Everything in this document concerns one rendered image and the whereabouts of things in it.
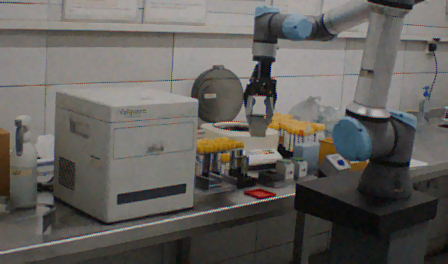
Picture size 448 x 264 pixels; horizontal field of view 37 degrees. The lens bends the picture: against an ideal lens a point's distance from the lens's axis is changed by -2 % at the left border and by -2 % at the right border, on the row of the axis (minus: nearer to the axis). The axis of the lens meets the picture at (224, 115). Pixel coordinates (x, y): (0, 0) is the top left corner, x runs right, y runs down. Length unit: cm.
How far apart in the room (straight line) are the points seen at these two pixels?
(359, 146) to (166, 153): 49
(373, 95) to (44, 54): 107
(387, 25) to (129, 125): 68
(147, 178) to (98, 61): 72
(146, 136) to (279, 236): 157
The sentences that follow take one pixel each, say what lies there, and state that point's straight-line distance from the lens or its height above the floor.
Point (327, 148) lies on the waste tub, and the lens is 241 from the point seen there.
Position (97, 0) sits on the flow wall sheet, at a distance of 232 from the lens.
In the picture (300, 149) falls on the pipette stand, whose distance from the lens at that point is 229.
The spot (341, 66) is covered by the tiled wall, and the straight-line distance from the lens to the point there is 326.
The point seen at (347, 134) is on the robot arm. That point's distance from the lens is 175.
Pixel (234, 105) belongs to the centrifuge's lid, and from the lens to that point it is 264.
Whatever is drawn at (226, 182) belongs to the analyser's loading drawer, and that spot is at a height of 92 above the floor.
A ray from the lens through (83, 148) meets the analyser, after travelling 173.
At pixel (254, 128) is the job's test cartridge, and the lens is 209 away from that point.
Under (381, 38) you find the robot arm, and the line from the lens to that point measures 171.
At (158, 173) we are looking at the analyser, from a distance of 174.
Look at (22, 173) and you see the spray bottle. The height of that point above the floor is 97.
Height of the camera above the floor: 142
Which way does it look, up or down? 9 degrees down
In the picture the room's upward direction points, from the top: 4 degrees clockwise
